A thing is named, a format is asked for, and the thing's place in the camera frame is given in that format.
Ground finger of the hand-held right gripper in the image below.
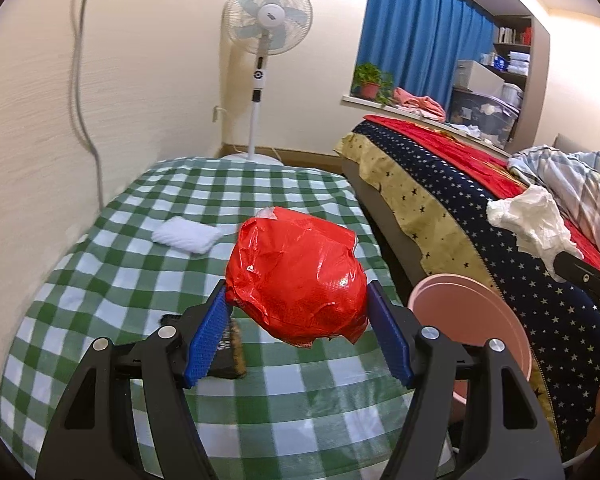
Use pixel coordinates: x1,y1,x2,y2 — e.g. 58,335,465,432
552,251,600,322

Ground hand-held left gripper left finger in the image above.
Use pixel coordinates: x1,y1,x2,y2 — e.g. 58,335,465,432
35,280,231,480

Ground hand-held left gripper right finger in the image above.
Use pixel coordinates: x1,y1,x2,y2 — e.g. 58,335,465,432
367,280,566,480

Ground white plastic bag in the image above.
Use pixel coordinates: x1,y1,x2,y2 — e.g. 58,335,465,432
486,185,584,282

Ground pink plastic bin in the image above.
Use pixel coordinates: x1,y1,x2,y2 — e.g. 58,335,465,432
407,273,534,407

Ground red plastic bag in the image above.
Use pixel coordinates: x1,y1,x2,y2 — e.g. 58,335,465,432
225,205,368,347

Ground dark patterned cloth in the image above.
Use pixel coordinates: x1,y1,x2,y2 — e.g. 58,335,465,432
160,312,247,380

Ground green checked bed sheet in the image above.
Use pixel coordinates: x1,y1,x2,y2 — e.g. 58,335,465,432
0,157,456,480

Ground striped pale cloth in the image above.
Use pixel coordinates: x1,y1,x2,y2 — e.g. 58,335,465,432
507,145,600,262

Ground white fluffy towel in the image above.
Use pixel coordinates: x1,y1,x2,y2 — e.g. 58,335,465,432
152,216,221,257

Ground navy yellow star quilt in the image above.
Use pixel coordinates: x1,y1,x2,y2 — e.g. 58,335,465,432
336,119,600,461

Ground dark clear storage box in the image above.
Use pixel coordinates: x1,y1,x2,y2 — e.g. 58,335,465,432
447,87,521,144

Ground red blanket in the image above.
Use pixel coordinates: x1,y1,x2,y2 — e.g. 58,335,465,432
364,115,600,282

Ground white cardboard box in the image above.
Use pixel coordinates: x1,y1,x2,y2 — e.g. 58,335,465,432
452,59,506,97

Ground pink cloth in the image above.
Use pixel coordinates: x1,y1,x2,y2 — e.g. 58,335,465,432
392,87,447,119

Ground wooden bookshelf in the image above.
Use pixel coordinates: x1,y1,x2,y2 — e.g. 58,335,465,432
492,15,534,82

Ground potted green plant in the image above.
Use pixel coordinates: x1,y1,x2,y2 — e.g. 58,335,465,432
352,62,396,107

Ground blue curtain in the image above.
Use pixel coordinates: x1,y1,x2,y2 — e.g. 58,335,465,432
355,0,497,117

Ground white standing fan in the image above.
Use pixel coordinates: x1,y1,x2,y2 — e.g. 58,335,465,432
222,0,314,165

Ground white fan cable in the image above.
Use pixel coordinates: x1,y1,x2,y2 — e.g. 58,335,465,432
222,107,283,160

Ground grey wall pipe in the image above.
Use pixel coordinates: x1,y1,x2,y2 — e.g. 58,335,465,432
69,0,107,209

